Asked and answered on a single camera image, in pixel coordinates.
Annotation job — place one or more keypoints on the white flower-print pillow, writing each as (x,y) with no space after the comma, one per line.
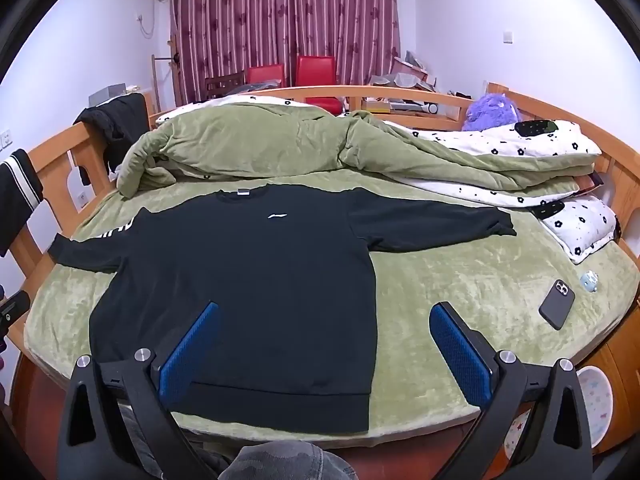
(585,230)

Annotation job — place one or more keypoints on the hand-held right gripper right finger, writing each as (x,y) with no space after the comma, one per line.
(457,350)

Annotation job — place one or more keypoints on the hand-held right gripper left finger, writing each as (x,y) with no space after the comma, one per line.
(192,347)

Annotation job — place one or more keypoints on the black jacket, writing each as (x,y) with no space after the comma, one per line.
(117,120)

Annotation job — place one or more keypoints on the purple bag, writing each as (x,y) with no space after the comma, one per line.
(492,110)

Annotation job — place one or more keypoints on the green quilt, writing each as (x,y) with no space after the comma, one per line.
(240,140)

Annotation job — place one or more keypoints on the white patterned stool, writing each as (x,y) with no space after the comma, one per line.
(595,400)

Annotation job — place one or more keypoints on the small pale figurine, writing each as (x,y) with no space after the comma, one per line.
(589,282)

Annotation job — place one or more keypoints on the red chair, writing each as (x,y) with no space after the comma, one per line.
(265,75)

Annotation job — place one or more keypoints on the maroon striped curtain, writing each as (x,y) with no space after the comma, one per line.
(280,20)

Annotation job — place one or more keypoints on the dark wooden chair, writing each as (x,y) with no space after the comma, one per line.
(225,82)

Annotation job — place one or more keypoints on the black flower-print cloth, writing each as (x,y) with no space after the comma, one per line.
(550,209)
(536,128)

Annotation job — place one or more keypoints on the white light switch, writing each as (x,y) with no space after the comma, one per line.
(507,36)

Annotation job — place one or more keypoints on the white wall socket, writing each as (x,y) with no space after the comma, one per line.
(5,139)
(81,201)

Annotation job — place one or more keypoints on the red box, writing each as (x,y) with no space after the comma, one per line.
(315,70)

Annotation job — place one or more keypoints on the pile of papers and bags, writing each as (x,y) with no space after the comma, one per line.
(405,80)

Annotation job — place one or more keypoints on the grey box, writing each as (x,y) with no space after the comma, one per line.
(107,94)

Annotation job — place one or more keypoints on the black smartphone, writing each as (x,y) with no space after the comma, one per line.
(557,305)

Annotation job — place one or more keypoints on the black sweatshirt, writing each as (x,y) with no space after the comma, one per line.
(280,285)

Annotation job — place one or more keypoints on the wooden coat rack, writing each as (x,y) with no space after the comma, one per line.
(156,80)

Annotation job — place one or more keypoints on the wooden bed frame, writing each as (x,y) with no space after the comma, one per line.
(55,150)

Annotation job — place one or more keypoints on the black garment with white stripes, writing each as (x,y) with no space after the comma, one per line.
(15,200)

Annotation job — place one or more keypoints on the wooden bedside cabinet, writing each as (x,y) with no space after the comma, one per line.
(617,385)

